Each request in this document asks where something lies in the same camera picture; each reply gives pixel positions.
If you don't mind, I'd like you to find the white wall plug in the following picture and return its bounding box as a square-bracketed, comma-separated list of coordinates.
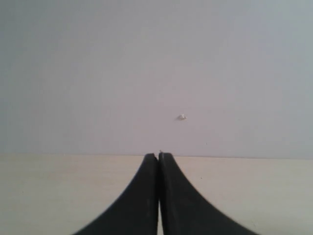
[175, 114, 187, 121]

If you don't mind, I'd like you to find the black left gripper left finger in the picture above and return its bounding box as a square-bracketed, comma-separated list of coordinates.
[76, 153, 159, 235]

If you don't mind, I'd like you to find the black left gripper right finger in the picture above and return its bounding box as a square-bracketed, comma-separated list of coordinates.
[158, 152, 256, 235]

